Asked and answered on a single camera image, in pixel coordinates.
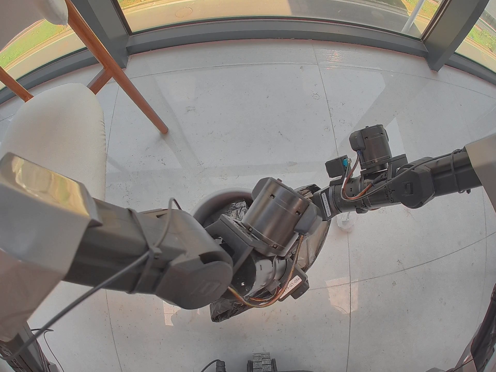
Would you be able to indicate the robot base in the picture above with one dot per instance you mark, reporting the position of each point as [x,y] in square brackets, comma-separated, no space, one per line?
[262,362]

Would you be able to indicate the clear crumpled wrapper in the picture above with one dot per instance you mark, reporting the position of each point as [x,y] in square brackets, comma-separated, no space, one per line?
[345,223]

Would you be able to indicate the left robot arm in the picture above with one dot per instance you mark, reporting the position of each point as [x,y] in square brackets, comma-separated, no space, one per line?
[116,238]

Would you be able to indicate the window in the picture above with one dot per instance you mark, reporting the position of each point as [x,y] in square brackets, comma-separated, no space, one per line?
[271,37]

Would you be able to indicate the white cushioned wooden chair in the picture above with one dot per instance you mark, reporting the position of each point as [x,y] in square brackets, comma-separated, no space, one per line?
[58,138]

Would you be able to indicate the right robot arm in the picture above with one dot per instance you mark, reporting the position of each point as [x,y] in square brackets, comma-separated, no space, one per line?
[420,184]

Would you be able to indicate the black plastic bag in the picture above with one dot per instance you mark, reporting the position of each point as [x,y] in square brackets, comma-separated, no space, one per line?
[316,242]

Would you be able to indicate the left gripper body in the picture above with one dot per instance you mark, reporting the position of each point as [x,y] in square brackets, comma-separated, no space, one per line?
[255,277]

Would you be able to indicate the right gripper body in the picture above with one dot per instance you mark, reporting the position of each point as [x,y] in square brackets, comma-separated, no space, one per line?
[337,207]

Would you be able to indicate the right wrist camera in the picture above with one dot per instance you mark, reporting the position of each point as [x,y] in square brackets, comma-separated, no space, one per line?
[334,167]

